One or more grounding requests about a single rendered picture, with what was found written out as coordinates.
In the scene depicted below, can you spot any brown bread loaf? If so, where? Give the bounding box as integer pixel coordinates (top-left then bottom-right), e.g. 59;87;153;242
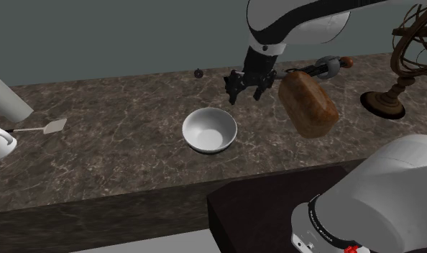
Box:
277;70;340;139

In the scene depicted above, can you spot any black tool with brown knob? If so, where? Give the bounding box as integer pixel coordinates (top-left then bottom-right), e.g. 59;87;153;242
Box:
275;55;354;81

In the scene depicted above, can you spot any brown wire globe on stand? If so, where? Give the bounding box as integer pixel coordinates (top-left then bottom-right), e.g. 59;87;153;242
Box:
359;3;427;121

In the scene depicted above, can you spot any white bowl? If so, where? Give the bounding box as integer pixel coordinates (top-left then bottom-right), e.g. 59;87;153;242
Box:
181;106;239;155

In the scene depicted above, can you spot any white cylinder roll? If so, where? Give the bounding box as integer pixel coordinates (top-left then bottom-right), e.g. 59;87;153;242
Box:
0;69;35;124

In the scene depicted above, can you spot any pale spatula with black handle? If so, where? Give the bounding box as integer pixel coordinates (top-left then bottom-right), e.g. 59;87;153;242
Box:
4;118;68;135

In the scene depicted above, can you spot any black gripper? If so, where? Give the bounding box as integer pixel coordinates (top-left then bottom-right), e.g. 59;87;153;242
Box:
223;45;279;106

